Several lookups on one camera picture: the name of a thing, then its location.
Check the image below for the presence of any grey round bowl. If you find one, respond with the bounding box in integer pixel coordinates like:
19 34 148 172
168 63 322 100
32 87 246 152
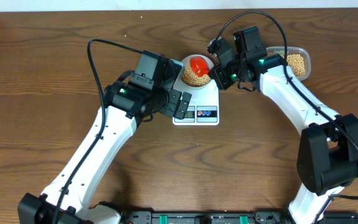
180 54 214 88

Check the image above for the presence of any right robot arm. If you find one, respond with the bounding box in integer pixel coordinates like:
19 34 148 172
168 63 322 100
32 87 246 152
207 27 358 223

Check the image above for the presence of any red plastic measuring scoop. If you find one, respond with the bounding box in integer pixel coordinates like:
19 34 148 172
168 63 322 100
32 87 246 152
190 56 209 77

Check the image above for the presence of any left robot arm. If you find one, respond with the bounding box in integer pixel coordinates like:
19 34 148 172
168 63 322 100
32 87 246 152
17 50 191 224

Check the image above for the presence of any clear plastic container of beans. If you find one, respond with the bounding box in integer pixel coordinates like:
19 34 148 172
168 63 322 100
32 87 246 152
265 46 311 82

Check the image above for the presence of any right black cable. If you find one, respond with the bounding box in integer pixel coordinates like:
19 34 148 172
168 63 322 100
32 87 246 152
211 11 358 200

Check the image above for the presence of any left black cable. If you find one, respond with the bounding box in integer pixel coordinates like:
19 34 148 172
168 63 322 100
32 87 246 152
51 37 144 224

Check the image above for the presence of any black cable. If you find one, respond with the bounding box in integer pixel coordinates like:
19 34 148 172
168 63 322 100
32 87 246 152
51 37 144 224
211 11 358 200

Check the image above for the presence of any white digital kitchen scale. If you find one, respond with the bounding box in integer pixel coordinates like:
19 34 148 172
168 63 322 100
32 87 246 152
173 80 219 126

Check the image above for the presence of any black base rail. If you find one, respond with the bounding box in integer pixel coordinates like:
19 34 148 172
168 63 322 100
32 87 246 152
119 209 358 224

